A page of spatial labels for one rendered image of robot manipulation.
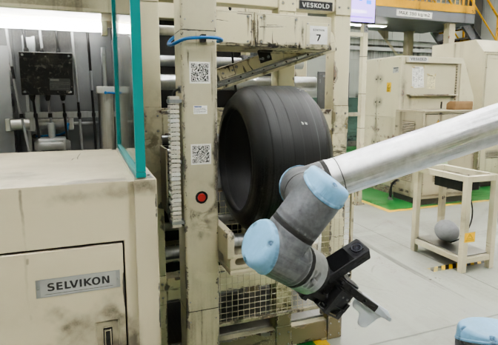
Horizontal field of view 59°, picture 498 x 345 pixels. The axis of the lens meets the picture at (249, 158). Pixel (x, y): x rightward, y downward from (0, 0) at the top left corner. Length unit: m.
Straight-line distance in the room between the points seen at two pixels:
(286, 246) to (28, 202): 0.47
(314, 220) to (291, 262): 0.09
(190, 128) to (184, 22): 0.36
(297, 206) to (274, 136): 0.72
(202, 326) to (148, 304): 0.86
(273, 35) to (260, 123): 0.57
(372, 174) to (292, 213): 0.23
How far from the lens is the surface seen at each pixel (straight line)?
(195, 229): 1.64
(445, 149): 0.99
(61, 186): 0.87
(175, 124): 1.57
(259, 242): 0.79
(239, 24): 1.92
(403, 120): 6.33
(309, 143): 1.52
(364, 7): 5.87
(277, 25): 1.98
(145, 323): 0.97
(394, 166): 0.95
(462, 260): 4.01
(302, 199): 0.78
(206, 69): 1.58
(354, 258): 0.94
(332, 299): 0.94
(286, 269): 0.80
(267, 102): 1.55
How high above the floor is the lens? 1.43
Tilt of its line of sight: 8 degrees down
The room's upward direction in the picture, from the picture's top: straight up
